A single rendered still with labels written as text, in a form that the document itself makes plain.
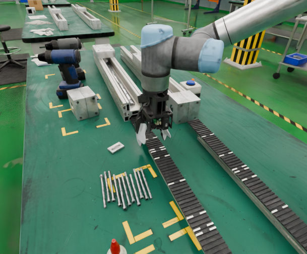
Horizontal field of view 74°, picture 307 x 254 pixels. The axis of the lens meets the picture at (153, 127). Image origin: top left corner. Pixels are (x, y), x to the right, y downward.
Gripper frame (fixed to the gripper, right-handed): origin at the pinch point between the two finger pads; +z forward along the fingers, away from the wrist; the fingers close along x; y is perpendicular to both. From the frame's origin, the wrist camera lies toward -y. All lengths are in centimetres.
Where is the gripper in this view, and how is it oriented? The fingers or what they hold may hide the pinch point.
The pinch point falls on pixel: (151, 139)
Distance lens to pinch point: 69.3
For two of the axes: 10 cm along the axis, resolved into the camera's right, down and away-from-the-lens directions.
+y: 3.7, 5.5, -7.5
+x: 9.3, -2.0, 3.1
